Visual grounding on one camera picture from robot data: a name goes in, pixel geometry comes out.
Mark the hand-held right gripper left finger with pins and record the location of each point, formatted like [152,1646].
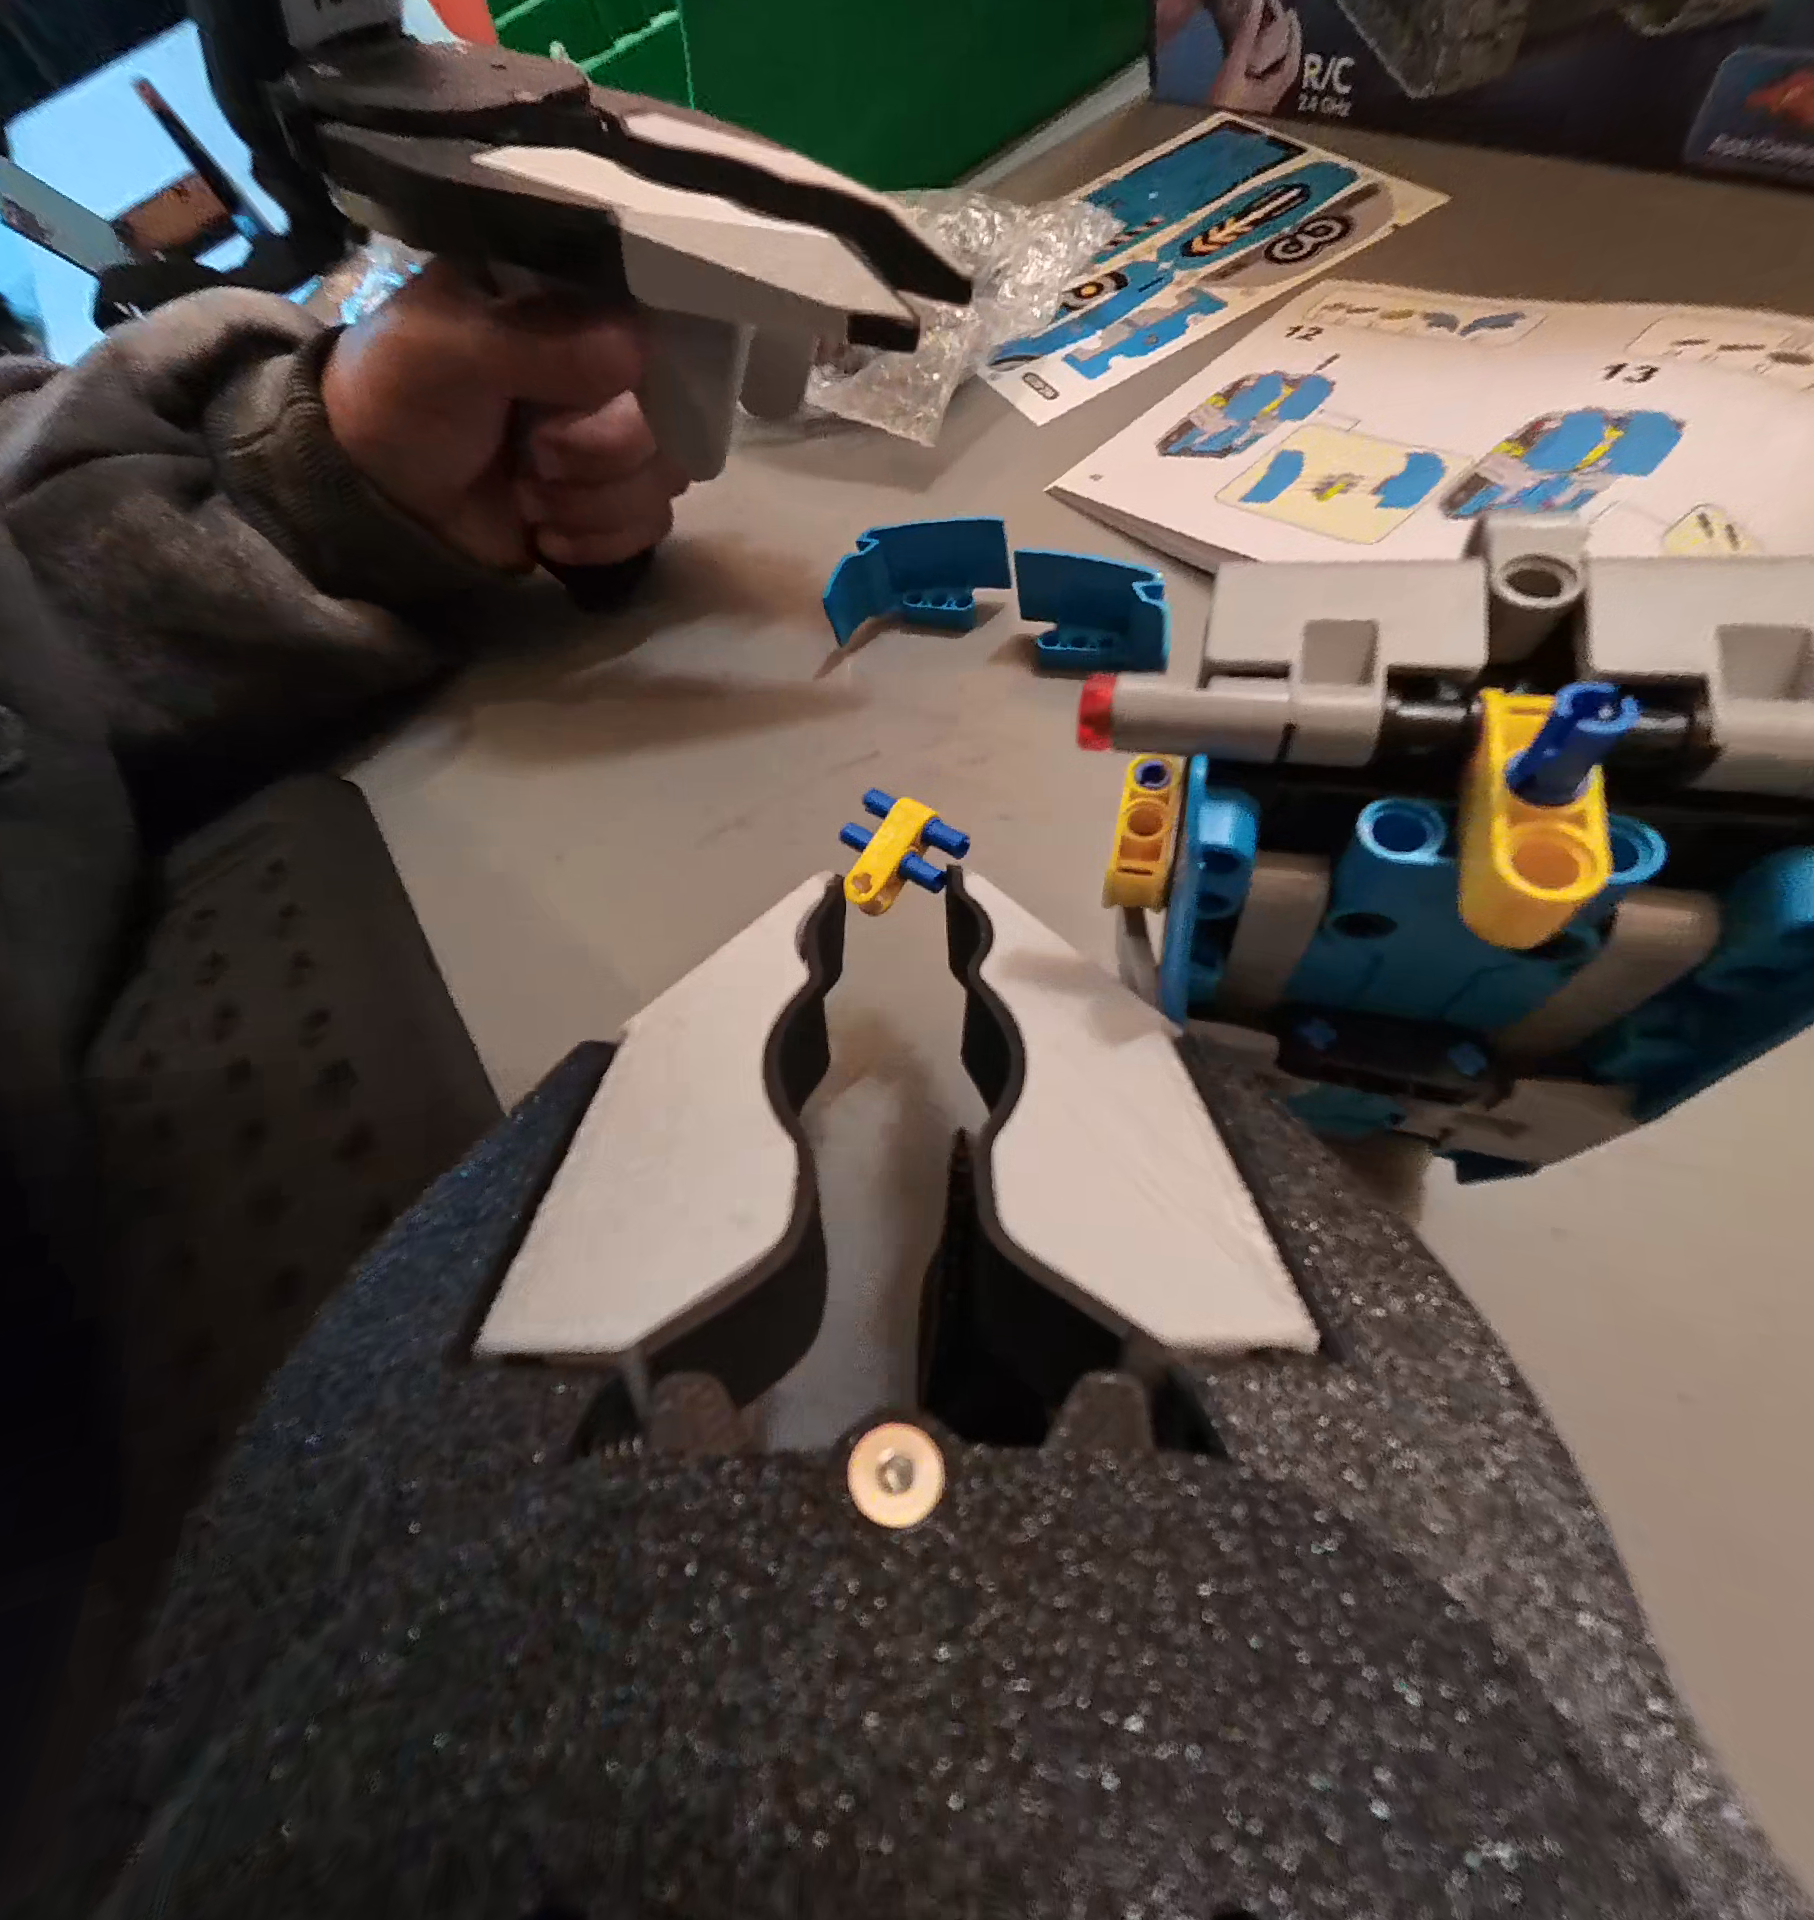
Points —
[652,1186]

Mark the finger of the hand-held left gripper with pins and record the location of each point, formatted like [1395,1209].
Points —
[578,173]
[743,270]

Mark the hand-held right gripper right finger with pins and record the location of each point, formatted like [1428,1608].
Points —
[1148,1186]

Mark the blue curved panel piece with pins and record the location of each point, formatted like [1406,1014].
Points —
[908,578]
[1096,600]

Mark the yellow connector piece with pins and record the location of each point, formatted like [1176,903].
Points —
[893,863]

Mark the yellow connector with blue pin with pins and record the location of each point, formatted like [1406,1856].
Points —
[875,803]

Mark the person's left forearm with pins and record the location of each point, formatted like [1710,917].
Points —
[171,495]

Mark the grey desk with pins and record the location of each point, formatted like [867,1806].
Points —
[622,779]

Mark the person's left hand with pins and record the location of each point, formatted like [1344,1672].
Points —
[487,420]

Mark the clear plastic parts bag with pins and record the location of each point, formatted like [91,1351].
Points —
[998,270]
[374,284]

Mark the green storage bin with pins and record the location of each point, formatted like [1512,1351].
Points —
[847,76]

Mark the grey blue toy robot build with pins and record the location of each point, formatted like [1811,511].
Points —
[1447,930]

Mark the black perforated chair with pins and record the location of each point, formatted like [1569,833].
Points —
[261,1049]

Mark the blue sticker sheet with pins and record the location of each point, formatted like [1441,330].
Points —
[1207,241]

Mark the instruction booklet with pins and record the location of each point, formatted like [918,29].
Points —
[1447,436]

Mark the toy robot kit box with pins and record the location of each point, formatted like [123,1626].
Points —
[1522,76]

